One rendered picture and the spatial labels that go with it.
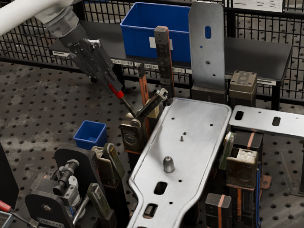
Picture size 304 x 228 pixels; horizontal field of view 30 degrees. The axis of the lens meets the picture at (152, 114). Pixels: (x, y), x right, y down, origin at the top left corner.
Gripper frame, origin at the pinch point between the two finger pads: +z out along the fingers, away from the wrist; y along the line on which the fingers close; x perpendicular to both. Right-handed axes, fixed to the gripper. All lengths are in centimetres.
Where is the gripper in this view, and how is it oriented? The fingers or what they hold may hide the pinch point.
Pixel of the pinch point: (110, 82)
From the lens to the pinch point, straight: 173.0
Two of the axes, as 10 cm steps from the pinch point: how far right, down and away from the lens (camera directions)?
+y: 7.5, -2.4, -6.2
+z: 5.7, 7.2, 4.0
